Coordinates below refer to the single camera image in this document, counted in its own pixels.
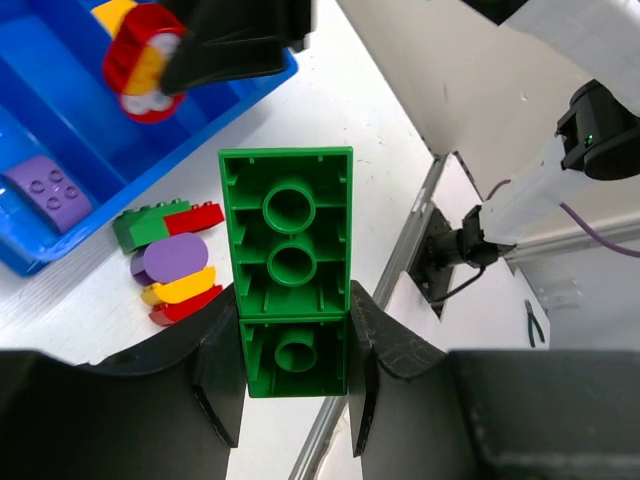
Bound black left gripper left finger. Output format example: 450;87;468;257
1;288;246;479

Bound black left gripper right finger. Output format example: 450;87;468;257
347;282;639;479

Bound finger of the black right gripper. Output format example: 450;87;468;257
162;0;315;94

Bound red flower brick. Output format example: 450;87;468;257
102;3;186;124

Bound red yellow purple brick stack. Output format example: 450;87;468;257
130;233;223;327

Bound green red sloped brick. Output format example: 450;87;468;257
219;146;354;398

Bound red green long brick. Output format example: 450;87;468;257
113;199;224;254

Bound yellow oval brick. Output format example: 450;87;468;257
91;0;138;37

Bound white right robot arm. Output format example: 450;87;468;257
160;1;639;264

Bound blue divided plastic bin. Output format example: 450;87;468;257
1;1;298;276

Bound light purple square brick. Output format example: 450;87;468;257
2;155;93;234

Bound green handled pliers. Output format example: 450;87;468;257
524;300;546;349

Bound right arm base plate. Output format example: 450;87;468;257
407;207;501;321

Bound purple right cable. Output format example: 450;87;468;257
487;178;640;259

